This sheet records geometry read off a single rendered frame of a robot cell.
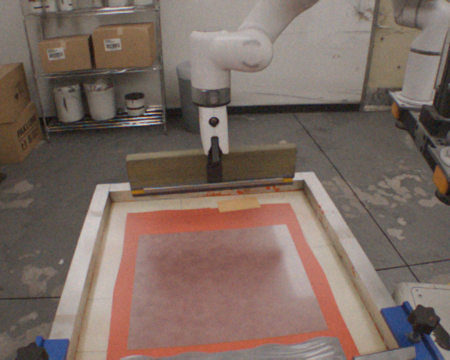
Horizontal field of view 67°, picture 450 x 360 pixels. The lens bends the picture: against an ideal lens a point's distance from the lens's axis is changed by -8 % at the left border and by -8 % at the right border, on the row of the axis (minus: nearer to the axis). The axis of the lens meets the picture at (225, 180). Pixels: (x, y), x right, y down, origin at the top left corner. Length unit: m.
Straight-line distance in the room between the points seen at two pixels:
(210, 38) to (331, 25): 3.63
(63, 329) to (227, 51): 0.54
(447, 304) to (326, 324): 1.19
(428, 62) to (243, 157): 0.69
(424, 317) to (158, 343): 0.42
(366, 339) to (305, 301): 0.13
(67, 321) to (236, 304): 0.29
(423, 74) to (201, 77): 0.76
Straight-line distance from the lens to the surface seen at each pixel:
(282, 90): 4.24
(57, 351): 0.62
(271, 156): 0.77
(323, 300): 0.71
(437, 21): 1.20
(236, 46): 0.65
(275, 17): 0.75
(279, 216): 0.89
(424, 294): 1.81
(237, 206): 0.92
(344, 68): 4.42
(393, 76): 4.82
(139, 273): 0.76
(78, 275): 0.73
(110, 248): 0.83
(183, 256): 0.78
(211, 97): 0.67
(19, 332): 2.06
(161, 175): 0.77
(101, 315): 0.70
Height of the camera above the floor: 1.48
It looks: 31 degrees down
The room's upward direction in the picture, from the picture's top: straight up
